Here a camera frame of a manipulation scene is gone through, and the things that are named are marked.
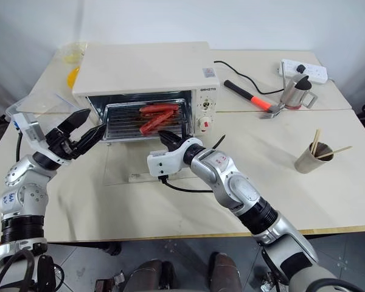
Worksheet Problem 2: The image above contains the steel cup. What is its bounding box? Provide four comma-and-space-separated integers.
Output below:
294, 141, 335, 175

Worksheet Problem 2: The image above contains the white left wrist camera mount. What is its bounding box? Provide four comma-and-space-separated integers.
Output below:
11, 111, 71, 167

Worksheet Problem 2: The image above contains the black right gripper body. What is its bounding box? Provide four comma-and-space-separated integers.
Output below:
169, 137, 185, 152

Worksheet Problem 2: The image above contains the red sausage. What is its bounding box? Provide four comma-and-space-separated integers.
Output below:
139, 113, 175, 136
139, 104, 179, 113
141, 109, 175, 119

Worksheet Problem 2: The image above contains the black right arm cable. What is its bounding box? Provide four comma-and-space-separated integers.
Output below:
159, 175, 214, 193

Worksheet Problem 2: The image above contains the cream oven knob red mark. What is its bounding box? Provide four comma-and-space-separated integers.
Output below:
196, 117, 213, 132

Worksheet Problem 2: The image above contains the black orange handled hammer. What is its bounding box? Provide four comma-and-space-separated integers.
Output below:
223, 79, 286, 120

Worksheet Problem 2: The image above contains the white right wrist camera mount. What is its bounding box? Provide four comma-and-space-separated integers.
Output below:
146, 137, 205, 178

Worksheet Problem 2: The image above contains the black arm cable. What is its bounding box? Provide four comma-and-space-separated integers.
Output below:
159, 175, 214, 193
15, 130, 27, 162

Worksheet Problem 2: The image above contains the steel kettle black lid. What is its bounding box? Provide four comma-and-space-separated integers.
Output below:
280, 73, 319, 111

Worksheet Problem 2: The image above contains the cream toaster oven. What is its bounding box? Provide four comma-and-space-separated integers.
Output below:
72, 41, 220, 146

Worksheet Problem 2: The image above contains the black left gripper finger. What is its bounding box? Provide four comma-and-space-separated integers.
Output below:
75, 122, 106, 153
58, 108, 92, 133

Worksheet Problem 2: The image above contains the wooden chopstick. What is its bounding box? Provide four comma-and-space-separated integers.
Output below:
310, 128, 319, 155
311, 129, 322, 155
315, 145, 353, 159

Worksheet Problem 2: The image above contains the dark brown rounded shape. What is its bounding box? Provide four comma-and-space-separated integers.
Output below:
212, 252, 243, 292
130, 258, 164, 292

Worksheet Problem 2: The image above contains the silver sausage tray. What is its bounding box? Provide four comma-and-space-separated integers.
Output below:
103, 102, 184, 138

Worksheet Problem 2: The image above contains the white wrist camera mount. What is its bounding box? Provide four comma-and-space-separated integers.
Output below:
146, 137, 205, 178
11, 111, 71, 167

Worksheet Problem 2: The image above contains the white power strip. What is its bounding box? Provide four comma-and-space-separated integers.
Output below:
276, 58, 329, 85

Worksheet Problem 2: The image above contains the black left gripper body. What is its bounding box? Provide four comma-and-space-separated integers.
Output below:
44, 127, 86, 161

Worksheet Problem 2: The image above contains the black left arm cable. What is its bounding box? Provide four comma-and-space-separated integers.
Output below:
15, 130, 27, 162

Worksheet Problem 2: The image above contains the clear plastic storage box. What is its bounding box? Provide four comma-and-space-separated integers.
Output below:
5, 91, 80, 119

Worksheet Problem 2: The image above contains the yellow bowl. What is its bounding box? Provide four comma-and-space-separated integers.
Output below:
66, 64, 82, 90

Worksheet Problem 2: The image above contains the black oven power cord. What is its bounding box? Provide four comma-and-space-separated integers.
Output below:
213, 60, 285, 96

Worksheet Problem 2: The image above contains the clear plastic cup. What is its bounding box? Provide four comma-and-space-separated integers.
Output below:
58, 42, 88, 65

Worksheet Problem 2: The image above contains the glass toaster oven door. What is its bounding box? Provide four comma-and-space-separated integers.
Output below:
104, 140, 215, 186

